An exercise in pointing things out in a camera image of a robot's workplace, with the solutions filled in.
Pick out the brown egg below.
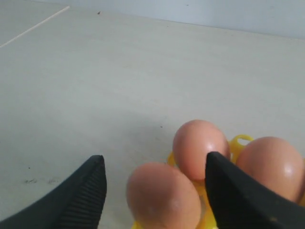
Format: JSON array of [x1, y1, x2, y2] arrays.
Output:
[[126, 162, 202, 229]]

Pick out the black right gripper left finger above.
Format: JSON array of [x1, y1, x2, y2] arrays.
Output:
[[0, 155, 107, 229]]

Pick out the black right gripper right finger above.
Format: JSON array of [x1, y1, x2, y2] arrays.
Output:
[[205, 152, 305, 229]]

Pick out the yellow plastic egg tray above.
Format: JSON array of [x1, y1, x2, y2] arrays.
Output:
[[132, 135, 305, 229]]

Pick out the brown egg slot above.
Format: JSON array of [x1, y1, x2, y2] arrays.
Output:
[[236, 136, 305, 203], [172, 120, 231, 182]]

